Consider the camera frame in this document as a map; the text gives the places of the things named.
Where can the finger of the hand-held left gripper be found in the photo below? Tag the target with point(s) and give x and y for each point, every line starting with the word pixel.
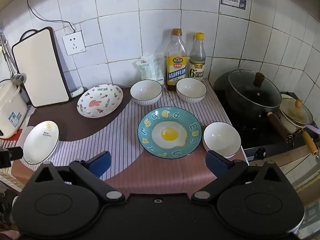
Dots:
pixel 11 156

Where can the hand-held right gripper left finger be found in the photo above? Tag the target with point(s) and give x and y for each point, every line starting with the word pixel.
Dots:
pixel 100 163

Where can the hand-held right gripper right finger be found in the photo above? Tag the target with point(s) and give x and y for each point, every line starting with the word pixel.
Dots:
pixel 217 163

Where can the white plate with sun print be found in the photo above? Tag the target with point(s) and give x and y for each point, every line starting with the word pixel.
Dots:
pixel 41 142

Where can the white ribbed bowl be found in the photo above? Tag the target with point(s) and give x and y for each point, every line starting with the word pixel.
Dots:
pixel 146 91
pixel 191 90
pixel 221 138

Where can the red mat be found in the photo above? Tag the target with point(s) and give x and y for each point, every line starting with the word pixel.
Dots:
pixel 12 141

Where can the purple striped table cover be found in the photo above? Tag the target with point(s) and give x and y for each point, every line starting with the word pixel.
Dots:
pixel 120 137

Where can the black gas stove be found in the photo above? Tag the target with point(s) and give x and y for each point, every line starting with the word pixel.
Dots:
pixel 250 136

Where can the white rice cooker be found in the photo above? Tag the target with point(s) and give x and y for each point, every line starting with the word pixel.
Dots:
pixel 11 107

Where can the blue plate with egg print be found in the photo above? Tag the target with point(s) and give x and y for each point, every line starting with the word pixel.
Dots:
pixel 170 132

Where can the white plate with rabbit print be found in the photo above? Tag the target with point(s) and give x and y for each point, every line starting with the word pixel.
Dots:
pixel 100 101

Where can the white cutting board stand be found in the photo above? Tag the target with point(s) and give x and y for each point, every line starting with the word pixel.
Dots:
pixel 78 91

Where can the metal ladle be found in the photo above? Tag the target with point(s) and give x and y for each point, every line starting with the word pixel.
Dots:
pixel 18 77

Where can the glass wok lid wooden knob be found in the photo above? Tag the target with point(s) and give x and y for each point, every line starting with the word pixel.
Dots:
pixel 252 92

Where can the cream pot glass lid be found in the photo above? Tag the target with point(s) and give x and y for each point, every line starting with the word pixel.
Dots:
pixel 296 113

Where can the clear vinegar bottle yellow cap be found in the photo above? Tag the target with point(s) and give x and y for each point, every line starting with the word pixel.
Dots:
pixel 197 62

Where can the cooking wine bottle yellow label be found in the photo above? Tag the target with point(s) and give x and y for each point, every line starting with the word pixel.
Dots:
pixel 176 65

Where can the white plastic bag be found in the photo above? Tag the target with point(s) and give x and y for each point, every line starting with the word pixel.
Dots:
pixel 151 68

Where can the white wall socket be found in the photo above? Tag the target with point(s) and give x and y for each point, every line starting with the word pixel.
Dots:
pixel 74 43

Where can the dark wall sticker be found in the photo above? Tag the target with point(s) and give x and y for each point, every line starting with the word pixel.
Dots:
pixel 233 2

